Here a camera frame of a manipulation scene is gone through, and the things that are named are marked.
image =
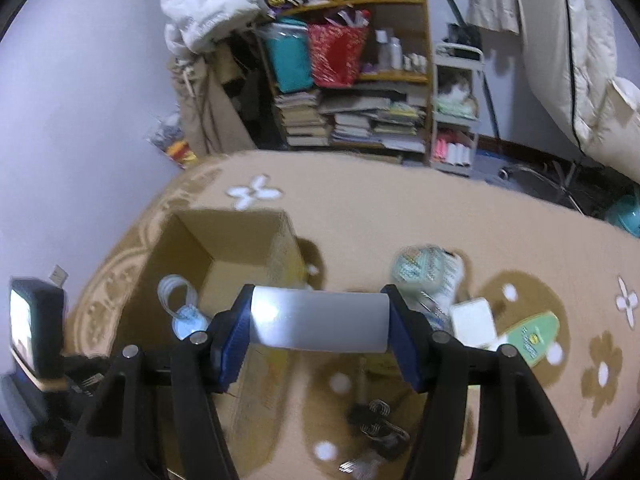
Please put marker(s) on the colourful snack bag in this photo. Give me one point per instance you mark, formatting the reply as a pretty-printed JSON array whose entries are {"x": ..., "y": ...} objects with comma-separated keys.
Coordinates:
[{"x": 170, "y": 142}]

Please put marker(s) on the stack of books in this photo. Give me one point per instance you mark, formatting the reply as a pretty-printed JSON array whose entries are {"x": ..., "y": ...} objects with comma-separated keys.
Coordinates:
[{"x": 350, "y": 120}]

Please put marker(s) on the white duvet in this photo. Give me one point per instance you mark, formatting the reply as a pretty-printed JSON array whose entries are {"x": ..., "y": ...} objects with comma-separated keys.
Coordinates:
[{"x": 575, "y": 60}]

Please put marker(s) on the cartoon print earphone case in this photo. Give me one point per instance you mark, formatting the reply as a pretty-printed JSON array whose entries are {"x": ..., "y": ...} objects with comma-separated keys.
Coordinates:
[{"x": 417, "y": 267}]

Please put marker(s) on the beige coat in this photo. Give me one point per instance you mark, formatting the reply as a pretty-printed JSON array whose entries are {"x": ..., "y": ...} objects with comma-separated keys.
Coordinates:
[{"x": 200, "y": 110}]

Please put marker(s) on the red patterned bag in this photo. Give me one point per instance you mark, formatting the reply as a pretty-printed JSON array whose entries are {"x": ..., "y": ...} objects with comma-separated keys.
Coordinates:
[{"x": 335, "y": 55}]

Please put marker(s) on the white plug charger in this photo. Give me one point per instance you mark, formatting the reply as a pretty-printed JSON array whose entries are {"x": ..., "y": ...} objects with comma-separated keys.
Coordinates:
[{"x": 472, "y": 322}]

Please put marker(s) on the beige flower print blanket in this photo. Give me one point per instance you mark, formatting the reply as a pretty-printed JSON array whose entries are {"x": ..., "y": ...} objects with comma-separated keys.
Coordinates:
[{"x": 400, "y": 200}]

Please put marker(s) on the white trolley cart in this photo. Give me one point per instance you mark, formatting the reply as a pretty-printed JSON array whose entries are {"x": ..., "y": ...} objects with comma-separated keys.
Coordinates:
[{"x": 455, "y": 110}]

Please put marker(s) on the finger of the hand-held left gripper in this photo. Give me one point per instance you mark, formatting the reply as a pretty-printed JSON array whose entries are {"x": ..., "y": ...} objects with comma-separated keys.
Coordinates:
[{"x": 85, "y": 375}]

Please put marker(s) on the grey cylindrical power bank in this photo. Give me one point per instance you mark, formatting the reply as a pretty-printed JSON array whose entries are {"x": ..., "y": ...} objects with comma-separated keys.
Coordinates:
[{"x": 320, "y": 317}]

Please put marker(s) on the wooden bookshelf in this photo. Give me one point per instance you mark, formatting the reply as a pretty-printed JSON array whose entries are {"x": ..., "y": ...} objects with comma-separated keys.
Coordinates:
[{"x": 420, "y": 50}]

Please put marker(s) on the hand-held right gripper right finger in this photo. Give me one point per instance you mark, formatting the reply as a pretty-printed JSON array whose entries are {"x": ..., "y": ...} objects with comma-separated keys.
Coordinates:
[{"x": 406, "y": 350}]

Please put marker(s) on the white puffer jacket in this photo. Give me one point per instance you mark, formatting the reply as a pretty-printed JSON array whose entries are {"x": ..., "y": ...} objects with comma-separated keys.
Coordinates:
[{"x": 210, "y": 0}]

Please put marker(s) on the row of small white bottles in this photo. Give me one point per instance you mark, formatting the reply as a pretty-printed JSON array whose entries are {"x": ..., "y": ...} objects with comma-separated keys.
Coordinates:
[{"x": 400, "y": 52}]

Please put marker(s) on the white wall socket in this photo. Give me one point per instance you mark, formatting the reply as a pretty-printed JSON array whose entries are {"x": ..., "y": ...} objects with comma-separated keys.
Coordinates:
[{"x": 58, "y": 274}]

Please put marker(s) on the teal round object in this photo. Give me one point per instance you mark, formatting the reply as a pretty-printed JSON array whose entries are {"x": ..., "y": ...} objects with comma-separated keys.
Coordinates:
[{"x": 625, "y": 215}]

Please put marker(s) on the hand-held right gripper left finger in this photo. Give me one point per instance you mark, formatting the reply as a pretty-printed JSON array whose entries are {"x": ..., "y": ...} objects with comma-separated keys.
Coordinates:
[{"x": 232, "y": 345}]

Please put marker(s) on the teal bag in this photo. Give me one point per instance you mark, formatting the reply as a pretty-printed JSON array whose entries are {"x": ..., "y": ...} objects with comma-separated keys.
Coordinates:
[{"x": 287, "y": 57}]

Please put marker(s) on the white remote control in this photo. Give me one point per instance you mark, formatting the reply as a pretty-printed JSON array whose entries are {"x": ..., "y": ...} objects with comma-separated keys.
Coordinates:
[{"x": 454, "y": 280}]

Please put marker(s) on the cardboard box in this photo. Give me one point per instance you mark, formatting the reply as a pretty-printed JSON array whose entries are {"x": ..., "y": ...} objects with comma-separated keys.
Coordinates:
[{"x": 235, "y": 240}]

